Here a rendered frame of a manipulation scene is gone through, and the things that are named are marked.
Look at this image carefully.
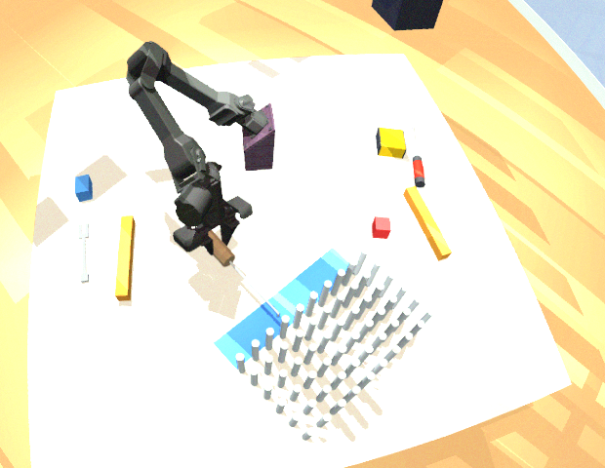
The blue block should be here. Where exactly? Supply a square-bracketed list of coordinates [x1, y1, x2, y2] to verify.
[75, 175, 93, 202]

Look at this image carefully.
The small red cube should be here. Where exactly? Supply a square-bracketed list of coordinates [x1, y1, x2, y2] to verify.
[372, 216, 391, 239]

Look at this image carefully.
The light blue flat strip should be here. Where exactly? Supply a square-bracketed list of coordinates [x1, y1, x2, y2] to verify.
[214, 248, 349, 369]

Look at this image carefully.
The red-handled screwdriver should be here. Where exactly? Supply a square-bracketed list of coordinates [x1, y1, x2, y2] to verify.
[412, 123, 425, 188]

